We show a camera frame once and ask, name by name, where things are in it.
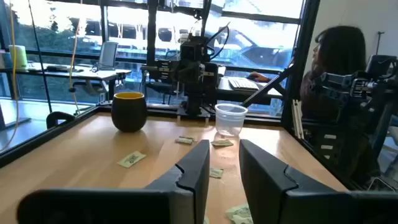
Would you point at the black office chair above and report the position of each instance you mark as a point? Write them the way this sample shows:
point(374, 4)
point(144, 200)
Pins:
point(342, 155)

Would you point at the large window black frame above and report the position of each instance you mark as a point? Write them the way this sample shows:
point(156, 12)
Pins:
point(248, 46)

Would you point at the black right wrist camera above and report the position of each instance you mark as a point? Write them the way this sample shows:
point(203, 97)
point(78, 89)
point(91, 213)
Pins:
point(194, 49)

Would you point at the person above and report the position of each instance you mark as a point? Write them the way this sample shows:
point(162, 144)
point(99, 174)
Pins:
point(342, 53)

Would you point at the black tripod stand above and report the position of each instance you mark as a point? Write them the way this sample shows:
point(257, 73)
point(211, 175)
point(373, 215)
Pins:
point(40, 57)

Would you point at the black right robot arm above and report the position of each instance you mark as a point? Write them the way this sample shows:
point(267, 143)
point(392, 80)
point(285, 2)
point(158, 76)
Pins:
point(158, 70)

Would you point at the grey tablet monitor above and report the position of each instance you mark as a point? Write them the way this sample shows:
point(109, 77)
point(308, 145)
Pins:
point(108, 56)

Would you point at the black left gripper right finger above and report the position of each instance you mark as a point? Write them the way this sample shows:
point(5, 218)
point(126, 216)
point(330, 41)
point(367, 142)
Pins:
point(267, 193)

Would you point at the pale green cylinder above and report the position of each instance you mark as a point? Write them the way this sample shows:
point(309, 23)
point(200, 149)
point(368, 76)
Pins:
point(18, 57)

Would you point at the black aluminium table frame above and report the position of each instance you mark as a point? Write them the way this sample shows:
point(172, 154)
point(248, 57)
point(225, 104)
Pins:
point(46, 135)

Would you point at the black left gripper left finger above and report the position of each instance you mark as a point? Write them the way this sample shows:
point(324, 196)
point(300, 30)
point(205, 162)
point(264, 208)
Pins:
point(186, 199)

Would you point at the black mug yellow inside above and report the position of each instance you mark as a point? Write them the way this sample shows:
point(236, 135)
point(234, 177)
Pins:
point(129, 115)

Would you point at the white desk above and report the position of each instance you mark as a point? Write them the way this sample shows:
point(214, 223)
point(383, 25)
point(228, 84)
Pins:
point(93, 74)

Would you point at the dark desk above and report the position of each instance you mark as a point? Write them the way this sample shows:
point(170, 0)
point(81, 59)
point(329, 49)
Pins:
point(236, 95)

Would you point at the computer keyboard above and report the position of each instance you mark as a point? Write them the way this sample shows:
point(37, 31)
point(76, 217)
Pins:
point(243, 84)

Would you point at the clear plastic cup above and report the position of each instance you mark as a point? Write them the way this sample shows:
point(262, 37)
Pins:
point(230, 124)

